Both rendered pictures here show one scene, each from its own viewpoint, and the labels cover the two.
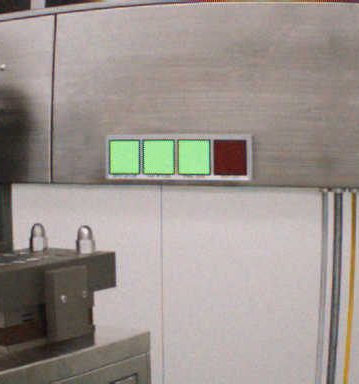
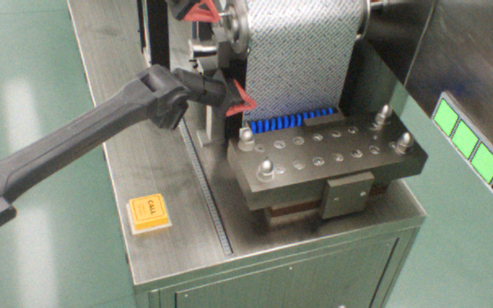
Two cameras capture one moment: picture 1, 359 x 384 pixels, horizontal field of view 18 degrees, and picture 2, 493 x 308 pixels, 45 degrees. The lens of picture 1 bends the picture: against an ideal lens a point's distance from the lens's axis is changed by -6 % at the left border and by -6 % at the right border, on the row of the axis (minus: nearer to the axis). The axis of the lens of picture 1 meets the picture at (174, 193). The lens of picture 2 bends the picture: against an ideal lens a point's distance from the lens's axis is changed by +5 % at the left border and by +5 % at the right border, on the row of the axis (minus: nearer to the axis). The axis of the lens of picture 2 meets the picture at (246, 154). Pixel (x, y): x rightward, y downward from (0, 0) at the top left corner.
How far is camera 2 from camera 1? 1.23 m
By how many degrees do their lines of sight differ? 56
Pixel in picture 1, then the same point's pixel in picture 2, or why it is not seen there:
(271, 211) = not seen: outside the picture
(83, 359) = (330, 240)
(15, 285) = (288, 191)
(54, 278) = (329, 189)
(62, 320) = (332, 209)
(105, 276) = (407, 171)
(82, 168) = (423, 97)
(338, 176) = not seen: outside the picture
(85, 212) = not seen: outside the picture
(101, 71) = (462, 38)
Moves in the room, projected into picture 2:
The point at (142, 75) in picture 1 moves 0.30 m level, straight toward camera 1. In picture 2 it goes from (486, 69) to (376, 156)
